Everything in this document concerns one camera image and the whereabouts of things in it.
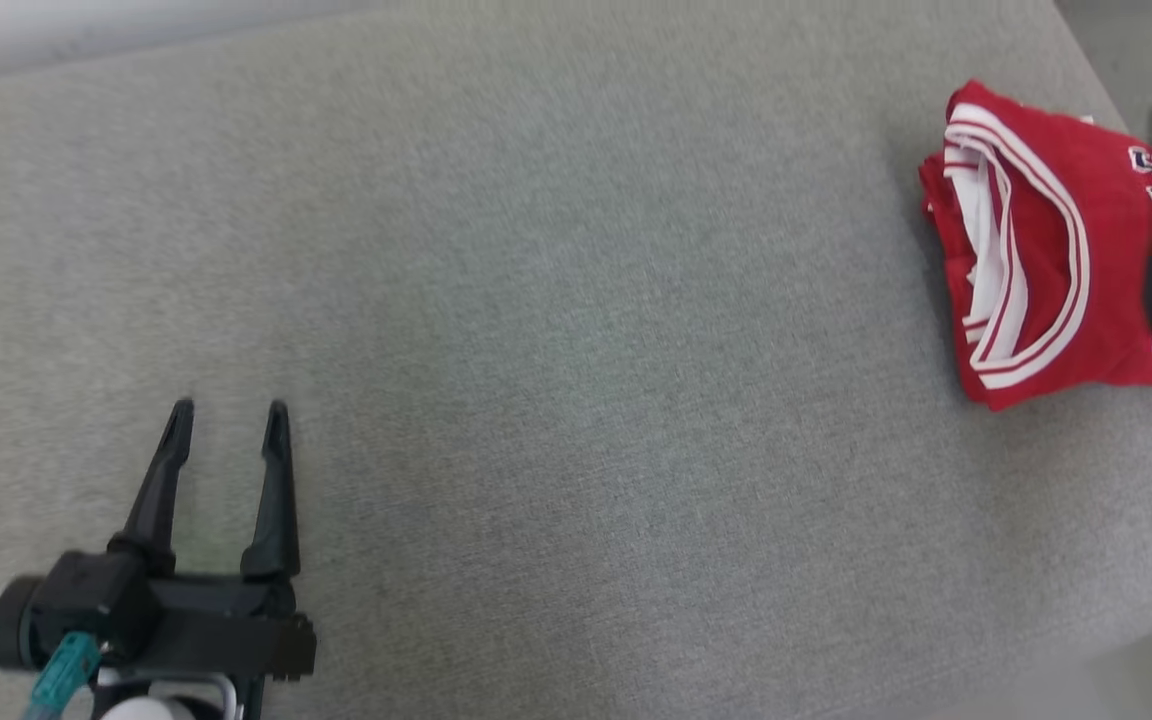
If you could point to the red jersey with white trim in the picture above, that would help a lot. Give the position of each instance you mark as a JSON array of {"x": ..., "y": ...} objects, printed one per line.
[{"x": 1046, "y": 250}]

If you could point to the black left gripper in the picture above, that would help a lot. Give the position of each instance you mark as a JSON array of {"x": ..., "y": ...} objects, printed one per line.
[{"x": 196, "y": 625}]

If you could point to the grey fabric sofa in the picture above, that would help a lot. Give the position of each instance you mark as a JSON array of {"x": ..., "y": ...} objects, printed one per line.
[{"x": 536, "y": 350}]

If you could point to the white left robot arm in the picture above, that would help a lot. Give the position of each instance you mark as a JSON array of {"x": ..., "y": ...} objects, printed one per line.
[{"x": 151, "y": 705}]

